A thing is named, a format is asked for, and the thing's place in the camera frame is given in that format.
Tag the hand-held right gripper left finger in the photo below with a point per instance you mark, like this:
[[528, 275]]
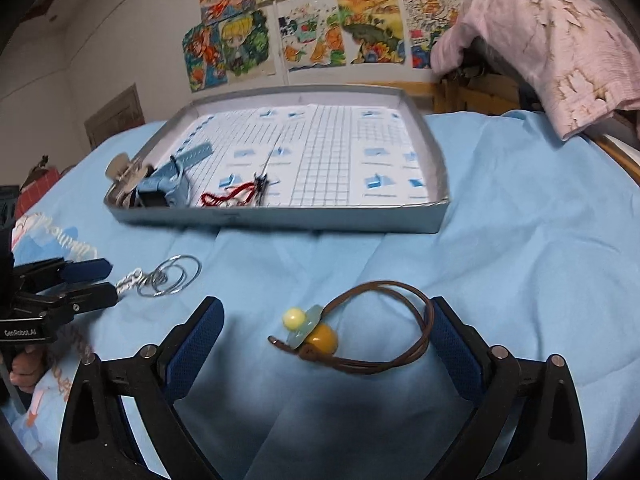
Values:
[[192, 350]]

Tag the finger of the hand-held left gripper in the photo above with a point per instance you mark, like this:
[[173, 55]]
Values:
[[85, 270], [90, 297]]

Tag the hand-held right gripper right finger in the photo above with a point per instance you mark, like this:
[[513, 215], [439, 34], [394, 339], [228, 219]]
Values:
[[452, 350]]

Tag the silver key rings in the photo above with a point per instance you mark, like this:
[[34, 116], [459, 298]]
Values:
[[167, 275]]

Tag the light blue wristwatch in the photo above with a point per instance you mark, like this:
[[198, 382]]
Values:
[[172, 180]]

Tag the grey cardboard tray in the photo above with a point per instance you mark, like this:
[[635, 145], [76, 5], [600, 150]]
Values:
[[325, 160]]

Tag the person's left hand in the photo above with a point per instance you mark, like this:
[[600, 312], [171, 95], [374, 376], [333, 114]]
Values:
[[30, 367]]

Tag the light blue printed bed sheet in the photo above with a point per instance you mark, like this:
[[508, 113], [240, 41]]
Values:
[[500, 285]]

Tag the red plaid cloth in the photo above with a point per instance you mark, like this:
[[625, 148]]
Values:
[[37, 192]]

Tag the small wooden door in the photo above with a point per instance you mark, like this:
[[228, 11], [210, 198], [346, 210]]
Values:
[[115, 117]]

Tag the white mattress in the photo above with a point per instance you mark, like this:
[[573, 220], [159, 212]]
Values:
[[625, 150]]

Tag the pink floral blanket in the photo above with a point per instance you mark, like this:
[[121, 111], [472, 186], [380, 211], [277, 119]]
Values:
[[545, 45]]

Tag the wooden bed frame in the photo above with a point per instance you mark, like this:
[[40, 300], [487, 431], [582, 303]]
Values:
[[490, 97]]

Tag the group of wall drawings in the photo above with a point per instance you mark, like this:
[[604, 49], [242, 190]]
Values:
[[320, 25]]

